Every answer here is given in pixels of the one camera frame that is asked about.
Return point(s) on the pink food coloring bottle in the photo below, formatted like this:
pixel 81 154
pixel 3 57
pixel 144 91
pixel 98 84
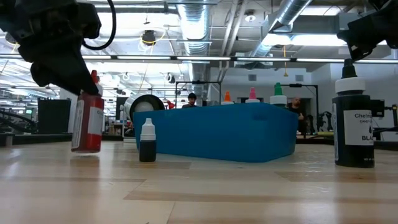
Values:
pixel 252 95

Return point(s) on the person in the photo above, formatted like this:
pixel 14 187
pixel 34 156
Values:
pixel 295 102
pixel 191 99

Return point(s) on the red food coloring bottle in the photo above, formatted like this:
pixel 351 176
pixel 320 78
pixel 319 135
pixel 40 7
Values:
pixel 88 137

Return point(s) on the green food coloring bottle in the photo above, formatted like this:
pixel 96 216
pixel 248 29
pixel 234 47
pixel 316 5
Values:
pixel 278 99

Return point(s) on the orange food coloring bottle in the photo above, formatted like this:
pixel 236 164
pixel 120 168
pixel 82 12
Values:
pixel 227 97

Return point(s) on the blue plastic bin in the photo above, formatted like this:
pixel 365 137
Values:
pixel 217 133

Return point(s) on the black cabinet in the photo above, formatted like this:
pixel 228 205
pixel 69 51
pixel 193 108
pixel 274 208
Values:
pixel 53 116

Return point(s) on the long overhead light strip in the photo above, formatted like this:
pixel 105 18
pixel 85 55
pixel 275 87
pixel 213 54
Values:
pixel 143 57

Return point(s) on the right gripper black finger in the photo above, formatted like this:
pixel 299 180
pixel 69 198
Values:
pixel 363 37

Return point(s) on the silver slanted ventilation duct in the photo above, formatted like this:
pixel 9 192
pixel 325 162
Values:
pixel 290 11

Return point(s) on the black metal stand frame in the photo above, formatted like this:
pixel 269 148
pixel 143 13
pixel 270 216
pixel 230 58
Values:
pixel 295 85
pixel 199 82

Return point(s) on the black food coloring bottle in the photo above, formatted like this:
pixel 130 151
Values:
pixel 353 149

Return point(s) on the black wall monitor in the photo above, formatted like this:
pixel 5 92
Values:
pixel 377 109

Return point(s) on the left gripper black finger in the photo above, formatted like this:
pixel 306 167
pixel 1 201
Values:
pixel 62 71

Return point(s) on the small white-capped dropper bottle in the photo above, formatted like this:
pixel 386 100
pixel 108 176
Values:
pixel 147 149

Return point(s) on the black hanging ceiling lamp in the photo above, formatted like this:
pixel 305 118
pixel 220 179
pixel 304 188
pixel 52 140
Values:
pixel 148 37

